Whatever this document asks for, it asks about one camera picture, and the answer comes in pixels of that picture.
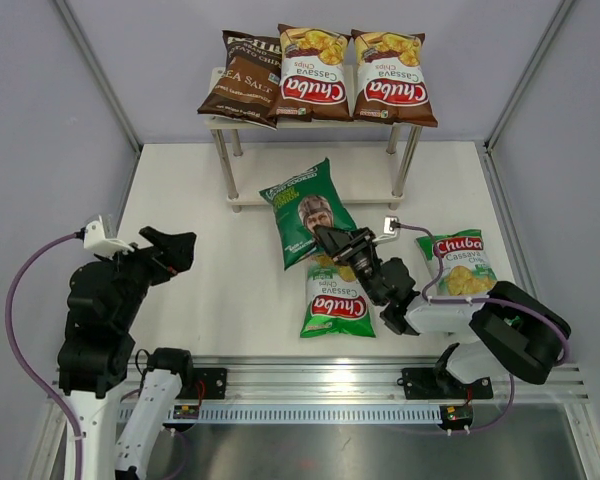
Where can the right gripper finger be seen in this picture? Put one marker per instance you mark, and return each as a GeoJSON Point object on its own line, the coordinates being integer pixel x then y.
{"type": "Point", "coordinates": [361, 238]}
{"type": "Point", "coordinates": [333, 241]}

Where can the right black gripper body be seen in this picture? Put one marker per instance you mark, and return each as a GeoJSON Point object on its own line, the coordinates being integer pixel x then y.
{"type": "Point", "coordinates": [364, 262]}

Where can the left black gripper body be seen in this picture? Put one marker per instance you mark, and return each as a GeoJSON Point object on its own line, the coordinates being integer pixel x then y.
{"type": "Point", "coordinates": [139, 270]}

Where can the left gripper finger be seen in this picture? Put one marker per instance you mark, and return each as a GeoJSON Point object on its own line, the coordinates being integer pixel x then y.
{"type": "Point", "coordinates": [172, 244]}
{"type": "Point", "coordinates": [177, 261]}

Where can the green Kettle hand cooked bag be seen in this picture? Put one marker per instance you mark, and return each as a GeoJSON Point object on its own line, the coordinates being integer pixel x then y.
{"type": "Point", "coordinates": [301, 203]}

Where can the brown Chuba cassava bag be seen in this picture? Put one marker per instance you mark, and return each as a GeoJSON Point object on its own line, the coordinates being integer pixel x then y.
{"type": "Point", "coordinates": [390, 86]}
{"type": "Point", "coordinates": [312, 82]}

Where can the brown Kettle sea salt bag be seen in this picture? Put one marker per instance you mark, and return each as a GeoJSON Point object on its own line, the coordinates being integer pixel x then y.
{"type": "Point", "coordinates": [249, 85]}

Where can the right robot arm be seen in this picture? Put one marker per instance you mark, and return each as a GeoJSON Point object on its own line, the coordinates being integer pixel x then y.
{"type": "Point", "coordinates": [504, 331]}

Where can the green Chuba cassava bag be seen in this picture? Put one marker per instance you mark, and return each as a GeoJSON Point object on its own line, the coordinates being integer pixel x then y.
{"type": "Point", "coordinates": [336, 302]}

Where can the green white Chuba bag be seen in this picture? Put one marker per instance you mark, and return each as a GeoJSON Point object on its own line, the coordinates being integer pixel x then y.
{"type": "Point", "coordinates": [466, 268]}

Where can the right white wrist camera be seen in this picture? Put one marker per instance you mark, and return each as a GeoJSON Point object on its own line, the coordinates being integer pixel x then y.
{"type": "Point", "coordinates": [391, 231]}

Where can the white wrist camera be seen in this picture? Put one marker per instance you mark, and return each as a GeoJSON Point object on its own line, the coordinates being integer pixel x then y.
{"type": "Point", "coordinates": [100, 238]}
{"type": "Point", "coordinates": [391, 231]}

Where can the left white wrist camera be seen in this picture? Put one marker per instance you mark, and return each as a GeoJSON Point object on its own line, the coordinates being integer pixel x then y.
{"type": "Point", "coordinates": [100, 238]}

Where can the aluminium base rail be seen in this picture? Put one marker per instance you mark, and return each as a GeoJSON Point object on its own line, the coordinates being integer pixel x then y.
{"type": "Point", "coordinates": [322, 380]}

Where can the white slotted cable duct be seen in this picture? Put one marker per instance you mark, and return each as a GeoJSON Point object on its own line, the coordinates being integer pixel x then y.
{"type": "Point", "coordinates": [252, 414]}

